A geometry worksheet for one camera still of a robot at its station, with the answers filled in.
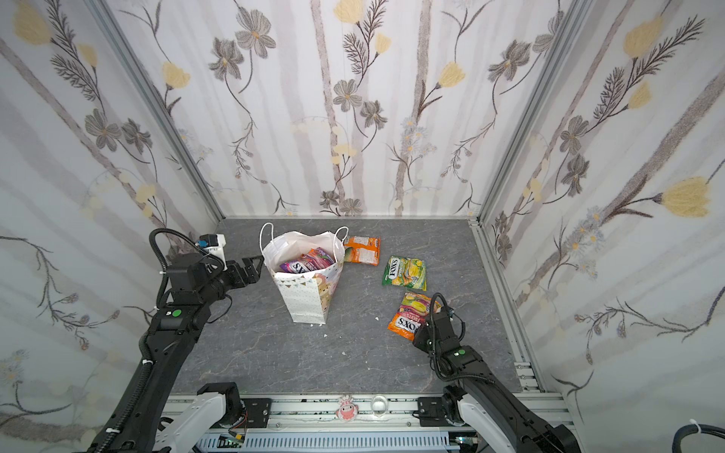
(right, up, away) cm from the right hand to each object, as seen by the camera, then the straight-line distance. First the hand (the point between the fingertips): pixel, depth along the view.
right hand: (412, 328), depth 87 cm
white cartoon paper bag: (-31, +12, -9) cm, 35 cm away
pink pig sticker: (-19, -17, -15) cm, 30 cm away
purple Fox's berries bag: (-31, +22, -4) cm, 38 cm away
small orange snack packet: (-16, +25, +20) cm, 35 cm away
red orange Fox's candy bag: (+1, +4, +3) cm, 5 cm away
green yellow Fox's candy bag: (-1, +16, +12) cm, 20 cm away
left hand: (-47, +25, -13) cm, 55 cm away
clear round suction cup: (-11, -18, -11) cm, 24 cm away
